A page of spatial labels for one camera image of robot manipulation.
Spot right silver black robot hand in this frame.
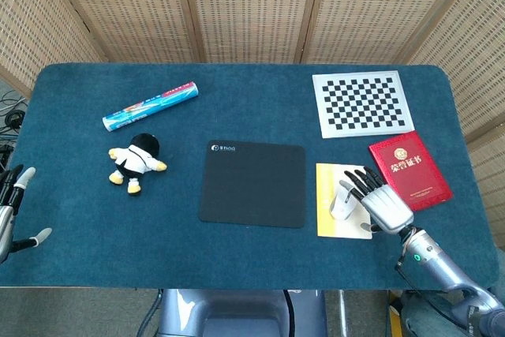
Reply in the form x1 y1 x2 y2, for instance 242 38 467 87
339 166 415 235

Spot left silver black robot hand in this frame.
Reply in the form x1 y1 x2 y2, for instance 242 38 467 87
0 163 53 264

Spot white computer mouse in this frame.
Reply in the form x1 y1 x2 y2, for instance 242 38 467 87
329 187 358 221

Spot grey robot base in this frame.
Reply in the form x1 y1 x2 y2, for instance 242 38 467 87
156 288 328 337

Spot black mouse pad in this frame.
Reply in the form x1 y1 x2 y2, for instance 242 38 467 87
197 140 307 230

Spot red certificate book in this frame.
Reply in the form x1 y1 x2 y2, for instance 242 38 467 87
368 130 454 212

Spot yellow cream booklet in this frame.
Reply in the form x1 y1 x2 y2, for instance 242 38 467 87
316 162 373 241

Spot checkerboard calibration board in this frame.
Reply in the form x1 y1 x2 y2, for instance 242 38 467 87
312 70 414 140

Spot person in blue jeans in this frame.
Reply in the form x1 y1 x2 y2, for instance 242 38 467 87
388 290 498 337

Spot blue table cloth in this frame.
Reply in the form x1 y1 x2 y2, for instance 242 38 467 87
0 62 499 291

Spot black white plush toy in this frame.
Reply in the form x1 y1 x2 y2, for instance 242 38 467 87
108 133 168 197

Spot blue white printed tube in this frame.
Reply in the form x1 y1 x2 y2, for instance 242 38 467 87
102 80 200 133

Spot woven folding screen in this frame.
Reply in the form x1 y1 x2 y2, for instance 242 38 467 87
0 0 505 235

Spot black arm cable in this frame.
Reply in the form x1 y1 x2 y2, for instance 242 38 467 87
395 226 481 334

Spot black floor cables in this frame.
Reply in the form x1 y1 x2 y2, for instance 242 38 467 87
0 90 29 174

